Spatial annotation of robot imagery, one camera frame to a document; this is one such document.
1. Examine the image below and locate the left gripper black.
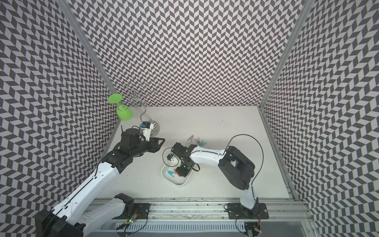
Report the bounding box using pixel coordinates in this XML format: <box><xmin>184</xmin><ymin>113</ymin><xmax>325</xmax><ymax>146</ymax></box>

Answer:
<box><xmin>131</xmin><ymin>137</ymin><xmax>165</xmax><ymax>158</ymax></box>

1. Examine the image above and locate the teal clothespin bottom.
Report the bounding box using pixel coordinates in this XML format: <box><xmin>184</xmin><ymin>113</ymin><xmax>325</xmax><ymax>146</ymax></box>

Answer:
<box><xmin>167</xmin><ymin>170</ymin><xmax>175</xmax><ymax>178</ymax></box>

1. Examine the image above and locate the teal clothespin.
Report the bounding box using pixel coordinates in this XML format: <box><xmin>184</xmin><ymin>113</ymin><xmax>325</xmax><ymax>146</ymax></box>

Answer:
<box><xmin>167</xmin><ymin>170</ymin><xmax>175</xmax><ymax>178</ymax></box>
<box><xmin>199</xmin><ymin>140</ymin><xmax>206</xmax><ymax>147</ymax></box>

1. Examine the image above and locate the white plastic storage box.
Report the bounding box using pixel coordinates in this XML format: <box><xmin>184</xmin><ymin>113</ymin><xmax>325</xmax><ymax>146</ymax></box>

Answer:
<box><xmin>161</xmin><ymin>147</ymin><xmax>193</xmax><ymax>187</ymax></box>

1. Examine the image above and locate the teal clothespin top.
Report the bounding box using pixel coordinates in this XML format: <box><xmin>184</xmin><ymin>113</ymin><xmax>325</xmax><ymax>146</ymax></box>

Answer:
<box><xmin>199</xmin><ymin>140</ymin><xmax>206</xmax><ymax>147</ymax></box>

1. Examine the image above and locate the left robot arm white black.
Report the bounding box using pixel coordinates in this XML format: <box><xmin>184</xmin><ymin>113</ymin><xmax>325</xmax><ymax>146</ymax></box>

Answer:
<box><xmin>34</xmin><ymin>128</ymin><xmax>165</xmax><ymax>237</ymax></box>

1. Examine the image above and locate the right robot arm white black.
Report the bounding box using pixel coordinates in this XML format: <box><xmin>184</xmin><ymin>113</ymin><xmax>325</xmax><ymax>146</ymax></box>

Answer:
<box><xmin>163</xmin><ymin>143</ymin><xmax>258</xmax><ymax>210</ymax></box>

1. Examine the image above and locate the green plastic wine glass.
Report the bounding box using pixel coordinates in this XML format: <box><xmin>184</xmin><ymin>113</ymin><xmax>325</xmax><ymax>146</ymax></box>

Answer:
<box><xmin>108</xmin><ymin>93</ymin><xmax>133</xmax><ymax>121</ymax></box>

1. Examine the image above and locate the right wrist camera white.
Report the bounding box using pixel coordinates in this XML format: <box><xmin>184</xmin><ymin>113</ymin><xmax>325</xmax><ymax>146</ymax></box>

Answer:
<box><xmin>166</xmin><ymin>153</ymin><xmax>177</xmax><ymax>167</ymax></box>

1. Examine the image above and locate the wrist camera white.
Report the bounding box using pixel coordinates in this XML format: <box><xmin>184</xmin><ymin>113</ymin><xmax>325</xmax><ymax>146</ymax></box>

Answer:
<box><xmin>140</xmin><ymin>121</ymin><xmax>154</xmax><ymax>142</ymax></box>
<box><xmin>166</xmin><ymin>153</ymin><xmax>177</xmax><ymax>167</ymax></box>

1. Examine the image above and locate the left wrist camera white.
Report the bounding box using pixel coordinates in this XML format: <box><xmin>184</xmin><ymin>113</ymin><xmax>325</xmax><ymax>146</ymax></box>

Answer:
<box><xmin>140</xmin><ymin>121</ymin><xmax>154</xmax><ymax>142</ymax></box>

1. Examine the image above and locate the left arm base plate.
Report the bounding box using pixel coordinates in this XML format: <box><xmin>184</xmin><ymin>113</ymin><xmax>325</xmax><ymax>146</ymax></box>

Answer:
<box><xmin>113</xmin><ymin>203</ymin><xmax>151</xmax><ymax>220</ymax></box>

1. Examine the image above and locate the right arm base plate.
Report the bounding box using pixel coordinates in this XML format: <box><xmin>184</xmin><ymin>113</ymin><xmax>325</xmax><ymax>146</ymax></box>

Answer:
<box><xmin>225</xmin><ymin>202</ymin><xmax>269</xmax><ymax>220</ymax></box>

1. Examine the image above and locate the aluminium rail frame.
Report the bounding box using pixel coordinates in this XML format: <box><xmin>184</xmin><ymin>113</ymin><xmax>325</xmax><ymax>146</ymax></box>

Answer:
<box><xmin>90</xmin><ymin>198</ymin><xmax>320</xmax><ymax>237</ymax></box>

